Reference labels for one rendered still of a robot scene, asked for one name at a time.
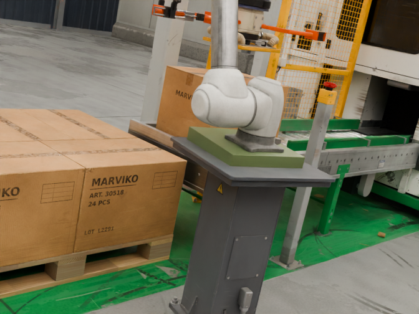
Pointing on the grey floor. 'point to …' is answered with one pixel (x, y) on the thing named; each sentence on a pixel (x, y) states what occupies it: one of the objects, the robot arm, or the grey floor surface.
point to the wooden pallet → (108, 265)
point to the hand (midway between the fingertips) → (166, 10)
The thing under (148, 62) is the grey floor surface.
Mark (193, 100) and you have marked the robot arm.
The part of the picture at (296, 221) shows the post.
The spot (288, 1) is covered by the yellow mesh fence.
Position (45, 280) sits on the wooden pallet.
